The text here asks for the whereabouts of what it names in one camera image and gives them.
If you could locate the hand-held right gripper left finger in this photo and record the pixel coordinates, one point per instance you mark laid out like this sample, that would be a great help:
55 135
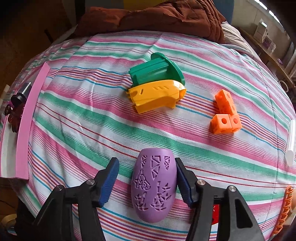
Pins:
108 183

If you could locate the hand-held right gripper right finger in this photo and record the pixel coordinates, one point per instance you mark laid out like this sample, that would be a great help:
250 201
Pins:
183 183

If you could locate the purple perforated shell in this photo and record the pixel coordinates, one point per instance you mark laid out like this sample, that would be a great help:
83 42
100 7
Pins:
152 185

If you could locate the red puzzle piece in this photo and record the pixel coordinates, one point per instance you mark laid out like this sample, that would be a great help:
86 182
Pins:
215 213

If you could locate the orange linked cubes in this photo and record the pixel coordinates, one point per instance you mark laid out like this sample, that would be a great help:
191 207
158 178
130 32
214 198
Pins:
223 122

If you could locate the yellow plastic shell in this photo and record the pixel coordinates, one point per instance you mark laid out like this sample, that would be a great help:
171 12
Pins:
155 95

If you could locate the pink tray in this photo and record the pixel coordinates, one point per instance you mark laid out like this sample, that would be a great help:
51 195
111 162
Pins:
30 115

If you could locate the brown hair claw clip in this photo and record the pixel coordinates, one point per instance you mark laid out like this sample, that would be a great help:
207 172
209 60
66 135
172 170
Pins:
13 115

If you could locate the green plastic part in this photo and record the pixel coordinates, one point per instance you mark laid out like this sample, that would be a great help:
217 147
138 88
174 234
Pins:
152 69

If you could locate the black cylinder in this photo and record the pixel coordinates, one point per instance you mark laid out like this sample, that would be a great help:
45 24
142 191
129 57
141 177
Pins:
20 95

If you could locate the striped blanket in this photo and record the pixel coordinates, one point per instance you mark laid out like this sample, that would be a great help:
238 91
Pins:
92 115

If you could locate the orange plastic rack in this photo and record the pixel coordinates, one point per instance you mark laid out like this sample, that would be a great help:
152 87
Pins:
284 208

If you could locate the white translucent tube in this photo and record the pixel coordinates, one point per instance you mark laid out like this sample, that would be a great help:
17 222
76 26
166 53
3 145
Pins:
291 143

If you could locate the beige pillow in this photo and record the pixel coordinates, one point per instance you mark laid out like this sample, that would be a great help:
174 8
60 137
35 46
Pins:
238 39

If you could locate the wooden side table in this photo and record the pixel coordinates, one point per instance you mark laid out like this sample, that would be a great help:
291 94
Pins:
272 58

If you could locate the brown pillow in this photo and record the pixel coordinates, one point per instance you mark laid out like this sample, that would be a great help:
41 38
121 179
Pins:
99 20

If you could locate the purple box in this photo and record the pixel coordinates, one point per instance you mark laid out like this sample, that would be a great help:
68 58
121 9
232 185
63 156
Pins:
269 42

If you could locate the brown quilt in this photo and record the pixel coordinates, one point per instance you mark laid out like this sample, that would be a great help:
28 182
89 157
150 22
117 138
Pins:
173 18

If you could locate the white box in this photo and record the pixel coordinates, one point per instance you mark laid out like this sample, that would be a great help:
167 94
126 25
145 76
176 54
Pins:
260 30

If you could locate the wooden wardrobe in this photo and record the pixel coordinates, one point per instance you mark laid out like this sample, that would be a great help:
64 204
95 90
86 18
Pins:
23 34

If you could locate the grey yellow blue headboard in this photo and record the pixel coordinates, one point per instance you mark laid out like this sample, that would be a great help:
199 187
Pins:
138 2

